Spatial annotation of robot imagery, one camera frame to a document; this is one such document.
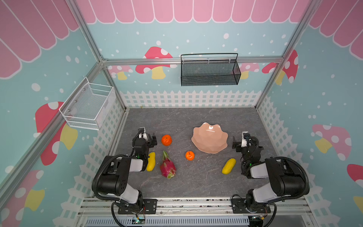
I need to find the pink dragon fruit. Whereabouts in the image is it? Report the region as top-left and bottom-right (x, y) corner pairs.
(160, 151), (176, 179)

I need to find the orange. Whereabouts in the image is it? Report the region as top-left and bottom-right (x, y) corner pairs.
(185, 151), (195, 161)

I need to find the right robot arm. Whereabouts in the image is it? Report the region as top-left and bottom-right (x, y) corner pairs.
(231, 132), (310, 214)

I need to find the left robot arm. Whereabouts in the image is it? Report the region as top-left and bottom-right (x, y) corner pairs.
(92, 131), (157, 212)

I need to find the pink scalloped fruit bowl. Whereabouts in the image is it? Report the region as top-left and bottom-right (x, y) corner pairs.
(192, 123), (228, 154)

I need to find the orange far tangerine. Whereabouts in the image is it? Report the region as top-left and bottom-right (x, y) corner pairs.
(161, 135), (173, 146)

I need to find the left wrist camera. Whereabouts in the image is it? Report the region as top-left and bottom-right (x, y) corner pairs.
(138, 127), (149, 141)

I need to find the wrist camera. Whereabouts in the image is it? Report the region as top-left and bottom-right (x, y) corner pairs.
(241, 131), (251, 148)
(138, 127), (149, 141)

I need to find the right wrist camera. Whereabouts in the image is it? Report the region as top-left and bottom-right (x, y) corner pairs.
(241, 131), (251, 148)

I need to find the white wire wall basket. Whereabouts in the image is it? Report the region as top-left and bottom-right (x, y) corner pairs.
(59, 78), (116, 131)

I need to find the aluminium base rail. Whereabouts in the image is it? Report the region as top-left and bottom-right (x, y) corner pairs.
(74, 197), (318, 227)

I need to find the black mesh wall basket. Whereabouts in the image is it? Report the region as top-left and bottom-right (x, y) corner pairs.
(180, 53), (242, 87)

